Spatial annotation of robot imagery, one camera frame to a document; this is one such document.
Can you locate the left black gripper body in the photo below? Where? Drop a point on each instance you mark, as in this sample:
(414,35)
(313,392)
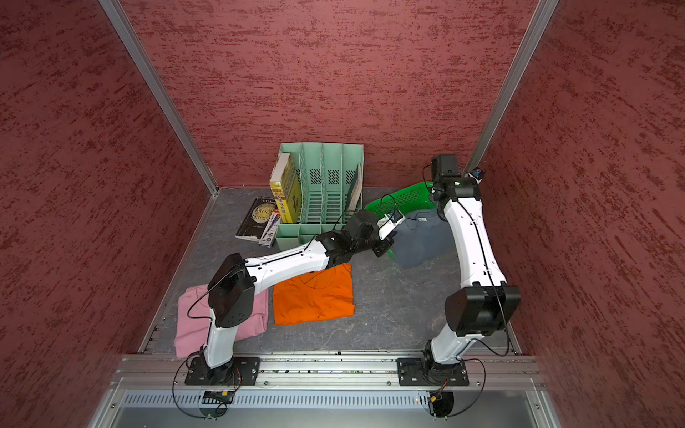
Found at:
(374,242)

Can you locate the green plastic basket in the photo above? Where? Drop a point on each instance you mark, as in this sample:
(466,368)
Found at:
(407,200)

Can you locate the grey-blue t-shirt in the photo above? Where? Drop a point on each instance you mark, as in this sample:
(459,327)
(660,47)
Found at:
(421,237)

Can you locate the orange t-shirt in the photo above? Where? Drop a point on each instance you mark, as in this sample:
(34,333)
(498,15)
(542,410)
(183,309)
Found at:
(314,297)

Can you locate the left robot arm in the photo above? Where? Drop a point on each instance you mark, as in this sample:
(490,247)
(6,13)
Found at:
(232,290)

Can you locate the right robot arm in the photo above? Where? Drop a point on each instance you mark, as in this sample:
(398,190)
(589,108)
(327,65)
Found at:
(484,303)

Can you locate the thin book in organizer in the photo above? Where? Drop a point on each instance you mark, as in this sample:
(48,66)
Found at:
(355,190)

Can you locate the mint green file organizer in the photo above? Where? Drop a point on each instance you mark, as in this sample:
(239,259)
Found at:
(328,173)

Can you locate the right corner aluminium profile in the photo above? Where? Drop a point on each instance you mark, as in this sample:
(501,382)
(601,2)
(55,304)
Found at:
(542,15)

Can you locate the corner aluminium profile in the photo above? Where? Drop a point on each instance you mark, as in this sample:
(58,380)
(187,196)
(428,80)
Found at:
(542,15)
(124,29)

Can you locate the yellow book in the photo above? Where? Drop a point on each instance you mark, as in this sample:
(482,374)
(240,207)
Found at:
(286,188)

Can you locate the white red blue booklet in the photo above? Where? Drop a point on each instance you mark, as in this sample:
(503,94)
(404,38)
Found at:
(268,237)

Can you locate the black book with gold emblem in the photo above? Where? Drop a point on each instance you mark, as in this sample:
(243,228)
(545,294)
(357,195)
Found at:
(256,221)

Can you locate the white perforated vent strip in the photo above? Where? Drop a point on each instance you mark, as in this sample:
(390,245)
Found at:
(279,399)

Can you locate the left corner aluminium profile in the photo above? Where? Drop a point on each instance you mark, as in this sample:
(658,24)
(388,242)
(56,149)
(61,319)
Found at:
(124,29)

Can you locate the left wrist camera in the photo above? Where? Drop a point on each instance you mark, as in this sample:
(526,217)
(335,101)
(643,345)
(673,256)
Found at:
(387,225)

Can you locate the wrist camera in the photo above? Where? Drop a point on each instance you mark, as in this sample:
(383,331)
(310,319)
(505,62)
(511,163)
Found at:
(387,225)
(476,174)

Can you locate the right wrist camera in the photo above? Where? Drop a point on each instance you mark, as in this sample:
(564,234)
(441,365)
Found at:
(476,174)

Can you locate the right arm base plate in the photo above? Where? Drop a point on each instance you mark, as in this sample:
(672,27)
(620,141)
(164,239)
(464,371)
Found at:
(422,372)

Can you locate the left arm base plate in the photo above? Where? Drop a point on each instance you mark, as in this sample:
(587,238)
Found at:
(238,372)

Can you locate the aluminium front rail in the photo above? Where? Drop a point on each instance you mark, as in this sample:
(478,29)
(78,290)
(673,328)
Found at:
(366,370)

